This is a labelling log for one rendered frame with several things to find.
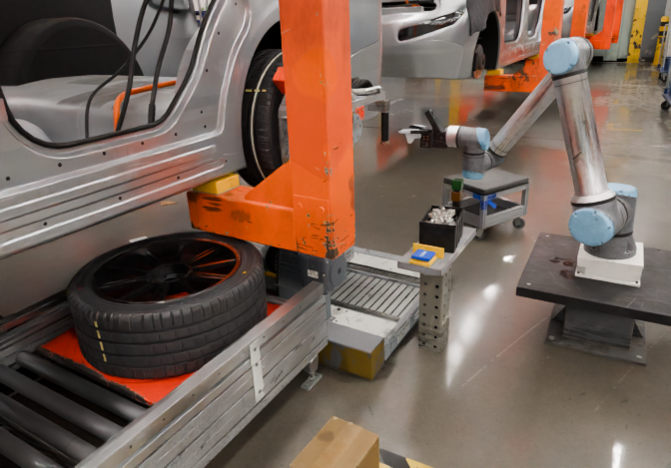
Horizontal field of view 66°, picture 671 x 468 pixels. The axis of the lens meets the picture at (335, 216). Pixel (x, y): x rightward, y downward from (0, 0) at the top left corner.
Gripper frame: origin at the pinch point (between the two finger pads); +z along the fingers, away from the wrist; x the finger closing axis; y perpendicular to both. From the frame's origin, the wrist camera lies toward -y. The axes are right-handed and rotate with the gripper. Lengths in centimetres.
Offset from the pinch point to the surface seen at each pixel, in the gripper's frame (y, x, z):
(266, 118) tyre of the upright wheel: -10, -48, 40
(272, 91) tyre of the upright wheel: -20, -43, 39
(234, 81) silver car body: -26, -59, 45
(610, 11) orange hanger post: -37, 957, -2
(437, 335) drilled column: 75, -40, -32
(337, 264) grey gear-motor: 48, -49, 8
